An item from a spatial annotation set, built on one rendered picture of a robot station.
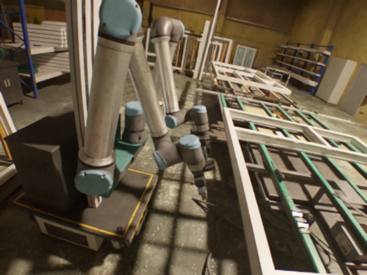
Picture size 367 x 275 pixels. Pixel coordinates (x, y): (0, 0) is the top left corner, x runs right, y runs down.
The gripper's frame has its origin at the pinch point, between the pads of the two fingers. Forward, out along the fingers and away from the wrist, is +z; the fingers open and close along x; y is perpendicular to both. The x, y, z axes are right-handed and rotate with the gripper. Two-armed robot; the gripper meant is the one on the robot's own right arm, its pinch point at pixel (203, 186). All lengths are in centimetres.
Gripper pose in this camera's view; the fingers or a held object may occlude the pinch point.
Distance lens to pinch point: 107.5
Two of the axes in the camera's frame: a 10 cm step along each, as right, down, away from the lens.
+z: 2.3, 7.8, 5.9
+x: 0.1, 6.0, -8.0
